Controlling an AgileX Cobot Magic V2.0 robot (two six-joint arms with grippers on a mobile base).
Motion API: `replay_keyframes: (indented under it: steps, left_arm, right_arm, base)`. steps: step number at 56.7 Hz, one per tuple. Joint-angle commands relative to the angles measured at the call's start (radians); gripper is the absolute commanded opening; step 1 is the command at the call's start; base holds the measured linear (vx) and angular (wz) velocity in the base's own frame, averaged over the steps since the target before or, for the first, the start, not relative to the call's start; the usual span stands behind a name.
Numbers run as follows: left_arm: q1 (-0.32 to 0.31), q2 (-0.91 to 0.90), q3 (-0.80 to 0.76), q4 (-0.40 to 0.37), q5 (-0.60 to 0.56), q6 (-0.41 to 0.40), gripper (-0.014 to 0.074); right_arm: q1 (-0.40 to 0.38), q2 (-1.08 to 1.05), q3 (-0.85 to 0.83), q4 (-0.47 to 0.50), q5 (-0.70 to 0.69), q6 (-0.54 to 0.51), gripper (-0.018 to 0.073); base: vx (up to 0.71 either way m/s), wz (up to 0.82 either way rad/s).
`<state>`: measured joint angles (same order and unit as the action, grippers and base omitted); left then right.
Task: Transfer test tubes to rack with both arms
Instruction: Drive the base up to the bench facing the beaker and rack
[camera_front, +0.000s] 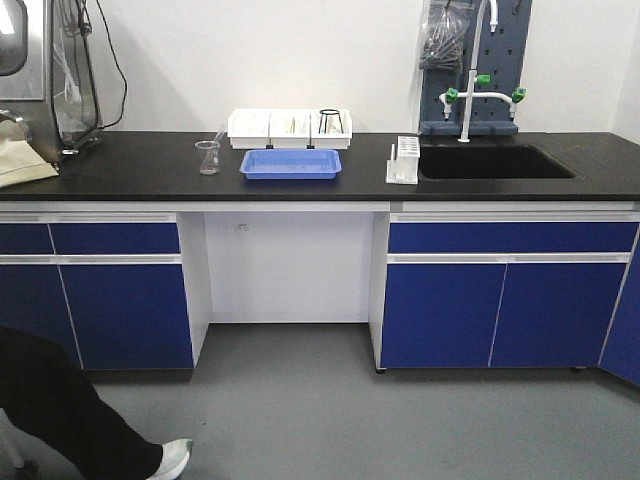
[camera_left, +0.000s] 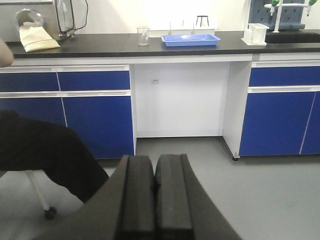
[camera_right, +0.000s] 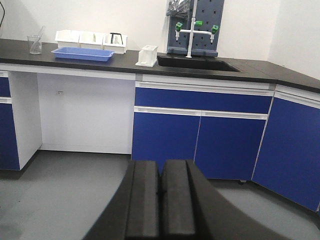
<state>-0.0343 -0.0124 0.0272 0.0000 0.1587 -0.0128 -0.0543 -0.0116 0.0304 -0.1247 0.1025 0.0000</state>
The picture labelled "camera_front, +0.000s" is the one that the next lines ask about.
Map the clear glass test tube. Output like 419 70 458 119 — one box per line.
214 123 227 143

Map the white test tube rack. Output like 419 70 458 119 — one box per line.
385 136 420 185

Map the blue-grey pegboard drying rack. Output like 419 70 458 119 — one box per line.
418 1 532 136

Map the blue plastic tray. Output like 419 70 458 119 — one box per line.
239 149 342 180

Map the right white storage bin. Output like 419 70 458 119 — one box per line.
310 109 353 150

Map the white storage bin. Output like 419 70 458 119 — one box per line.
269 109 311 149
227 108 272 150
310 109 353 150

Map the middle white storage bin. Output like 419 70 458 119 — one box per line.
269 109 311 149

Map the left white storage bin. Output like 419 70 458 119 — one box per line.
227 108 272 150

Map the blue base cabinet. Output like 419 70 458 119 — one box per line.
369 211 639 372
1 212 212 371

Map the clear glass beaker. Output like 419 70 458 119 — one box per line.
194 140 220 175

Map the black lab sink basin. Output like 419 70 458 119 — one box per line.
419 144 574 180

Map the white laboratory faucet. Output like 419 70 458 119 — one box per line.
439 0 527 143

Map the clear plastic bag of pegs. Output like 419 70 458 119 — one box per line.
418 1 474 72

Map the white sneaker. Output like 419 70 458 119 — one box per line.
149 438 193 480

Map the beige cloth bag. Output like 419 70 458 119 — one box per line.
1 119 58 188

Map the person's black trouser leg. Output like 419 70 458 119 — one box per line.
1 327 163 479

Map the stainless steel cabinet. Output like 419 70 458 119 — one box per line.
1 0 101 163

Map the black wire tripod stand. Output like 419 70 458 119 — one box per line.
318 108 345 135

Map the black hanging cable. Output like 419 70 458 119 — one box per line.
76 0 129 131

